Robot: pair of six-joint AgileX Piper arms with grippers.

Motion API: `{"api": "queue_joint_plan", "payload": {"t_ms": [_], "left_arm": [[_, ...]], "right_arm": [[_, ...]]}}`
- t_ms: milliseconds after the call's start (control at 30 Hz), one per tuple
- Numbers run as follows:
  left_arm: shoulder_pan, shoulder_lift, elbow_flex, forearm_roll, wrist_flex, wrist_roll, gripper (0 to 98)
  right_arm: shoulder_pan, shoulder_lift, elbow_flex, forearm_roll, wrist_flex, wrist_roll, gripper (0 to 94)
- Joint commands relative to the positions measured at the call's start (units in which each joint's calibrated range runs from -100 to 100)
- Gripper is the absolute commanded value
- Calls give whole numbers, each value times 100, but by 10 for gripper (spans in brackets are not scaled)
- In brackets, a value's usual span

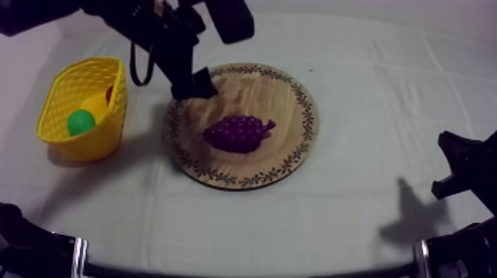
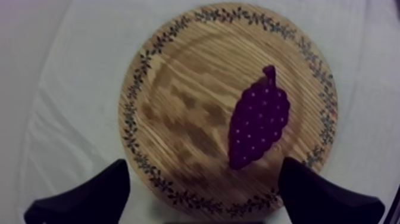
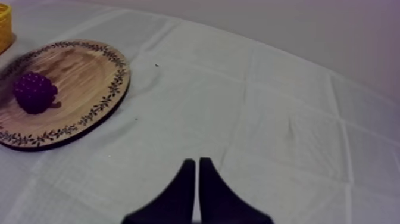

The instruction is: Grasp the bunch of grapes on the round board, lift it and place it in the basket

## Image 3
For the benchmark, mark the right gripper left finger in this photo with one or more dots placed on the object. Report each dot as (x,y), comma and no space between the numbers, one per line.
(175,203)

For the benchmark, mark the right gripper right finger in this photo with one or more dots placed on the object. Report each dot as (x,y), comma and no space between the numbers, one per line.
(218,203)

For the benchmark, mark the round wooden board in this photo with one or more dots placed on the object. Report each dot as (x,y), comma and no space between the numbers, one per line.
(78,87)

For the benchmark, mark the purple toy grapes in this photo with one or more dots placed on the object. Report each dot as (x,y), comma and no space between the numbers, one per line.
(34,92)

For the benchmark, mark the yellow plastic basket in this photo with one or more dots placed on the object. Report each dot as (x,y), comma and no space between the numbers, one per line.
(4,26)

